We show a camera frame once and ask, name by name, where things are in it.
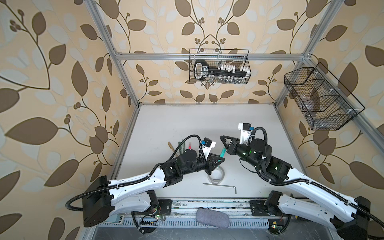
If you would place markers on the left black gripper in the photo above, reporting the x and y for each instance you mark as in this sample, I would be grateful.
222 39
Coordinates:
210 164

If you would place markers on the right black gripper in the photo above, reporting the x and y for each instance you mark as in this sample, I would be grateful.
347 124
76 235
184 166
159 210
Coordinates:
231 148

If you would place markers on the teal highlighter pen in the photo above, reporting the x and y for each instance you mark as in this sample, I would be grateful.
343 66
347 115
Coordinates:
223 153

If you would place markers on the brown fineliner pen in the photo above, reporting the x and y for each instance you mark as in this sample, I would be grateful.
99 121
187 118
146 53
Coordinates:
171 146

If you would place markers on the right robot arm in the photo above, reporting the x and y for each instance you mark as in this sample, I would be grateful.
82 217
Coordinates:
348 217

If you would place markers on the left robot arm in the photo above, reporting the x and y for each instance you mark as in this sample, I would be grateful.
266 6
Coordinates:
105 198

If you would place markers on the clear tape roll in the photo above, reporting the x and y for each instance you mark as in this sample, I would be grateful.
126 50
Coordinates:
217 176

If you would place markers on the metal hex key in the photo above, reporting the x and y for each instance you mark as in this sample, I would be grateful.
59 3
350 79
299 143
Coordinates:
224 186

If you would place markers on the grey fabric pouch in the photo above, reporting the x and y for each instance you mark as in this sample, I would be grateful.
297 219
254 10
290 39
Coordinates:
212 218

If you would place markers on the black socket holder tool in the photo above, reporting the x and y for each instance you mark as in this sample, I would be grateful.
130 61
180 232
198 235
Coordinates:
222 72

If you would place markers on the grey remote device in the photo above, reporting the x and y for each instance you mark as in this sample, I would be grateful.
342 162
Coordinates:
115 219

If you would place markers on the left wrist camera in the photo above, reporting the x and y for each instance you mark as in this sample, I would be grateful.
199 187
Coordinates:
207 146

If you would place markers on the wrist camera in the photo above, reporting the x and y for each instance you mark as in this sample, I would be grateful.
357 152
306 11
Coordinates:
245 129
207 146

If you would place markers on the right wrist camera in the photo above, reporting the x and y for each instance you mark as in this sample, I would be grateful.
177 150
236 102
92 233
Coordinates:
245 129

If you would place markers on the back wire basket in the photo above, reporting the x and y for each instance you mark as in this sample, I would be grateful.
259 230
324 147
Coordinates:
237 57

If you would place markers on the wire basket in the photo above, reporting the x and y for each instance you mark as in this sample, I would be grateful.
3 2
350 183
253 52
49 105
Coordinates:
324 100
237 57

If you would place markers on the right wire basket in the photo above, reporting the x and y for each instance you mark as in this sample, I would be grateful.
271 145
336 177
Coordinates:
324 100

